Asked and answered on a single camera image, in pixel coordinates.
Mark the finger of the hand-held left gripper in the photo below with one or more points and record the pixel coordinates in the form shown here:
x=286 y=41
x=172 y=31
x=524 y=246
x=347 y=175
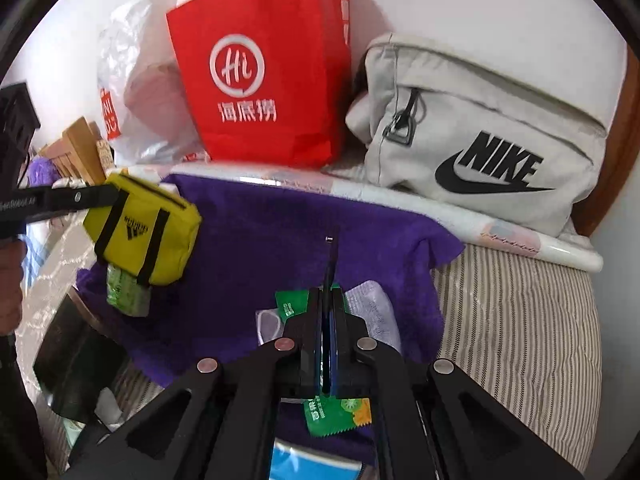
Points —
x=70 y=197

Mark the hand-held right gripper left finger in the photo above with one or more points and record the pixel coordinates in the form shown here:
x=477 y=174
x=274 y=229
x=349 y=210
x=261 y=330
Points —
x=240 y=385

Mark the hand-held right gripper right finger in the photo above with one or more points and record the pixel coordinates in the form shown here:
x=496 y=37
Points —
x=400 y=390

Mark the green snack packet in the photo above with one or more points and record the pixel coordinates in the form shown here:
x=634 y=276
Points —
x=335 y=415

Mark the green wet wipe packet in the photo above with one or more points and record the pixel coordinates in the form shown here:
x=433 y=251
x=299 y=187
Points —
x=122 y=292

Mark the yellow zip pouch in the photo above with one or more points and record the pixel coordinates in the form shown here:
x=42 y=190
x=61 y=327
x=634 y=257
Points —
x=170 y=240

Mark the person's left hand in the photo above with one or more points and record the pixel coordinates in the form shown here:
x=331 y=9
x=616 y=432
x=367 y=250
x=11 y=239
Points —
x=9 y=285

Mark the purple plush cloth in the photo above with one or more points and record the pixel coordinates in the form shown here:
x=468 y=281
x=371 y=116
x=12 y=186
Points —
x=40 y=170

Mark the wooden headboard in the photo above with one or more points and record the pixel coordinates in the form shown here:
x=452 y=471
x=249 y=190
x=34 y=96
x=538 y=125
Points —
x=82 y=145

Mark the clear plastic packet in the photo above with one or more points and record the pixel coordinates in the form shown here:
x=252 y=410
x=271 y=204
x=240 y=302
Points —
x=267 y=327

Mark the grey patterned cloth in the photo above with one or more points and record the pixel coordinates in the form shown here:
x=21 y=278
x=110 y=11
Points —
x=50 y=270

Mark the frosted plastic packet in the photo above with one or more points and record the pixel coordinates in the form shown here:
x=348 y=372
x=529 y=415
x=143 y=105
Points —
x=375 y=310

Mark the blue tissue pack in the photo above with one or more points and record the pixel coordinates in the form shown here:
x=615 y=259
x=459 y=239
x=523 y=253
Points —
x=310 y=462

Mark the striped quilted cover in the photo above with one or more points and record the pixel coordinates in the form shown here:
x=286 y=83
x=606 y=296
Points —
x=500 y=335

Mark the white foam block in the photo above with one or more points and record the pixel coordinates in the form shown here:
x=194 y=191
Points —
x=110 y=407

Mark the white plastic shopping bag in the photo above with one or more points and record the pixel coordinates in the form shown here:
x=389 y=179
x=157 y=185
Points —
x=145 y=85

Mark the purple towel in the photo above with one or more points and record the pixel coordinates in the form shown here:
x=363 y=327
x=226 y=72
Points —
x=250 y=240

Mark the dark tin box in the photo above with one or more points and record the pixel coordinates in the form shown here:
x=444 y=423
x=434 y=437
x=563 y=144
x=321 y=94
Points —
x=75 y=360

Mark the white patterned paper roll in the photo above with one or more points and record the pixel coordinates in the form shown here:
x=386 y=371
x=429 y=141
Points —
x=500 y=232

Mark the red paper bag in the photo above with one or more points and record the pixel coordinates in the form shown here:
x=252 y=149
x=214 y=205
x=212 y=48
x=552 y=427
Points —
x=280 y=35

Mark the grey fabric bag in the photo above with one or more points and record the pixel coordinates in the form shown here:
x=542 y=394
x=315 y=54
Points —
x=450 y=110

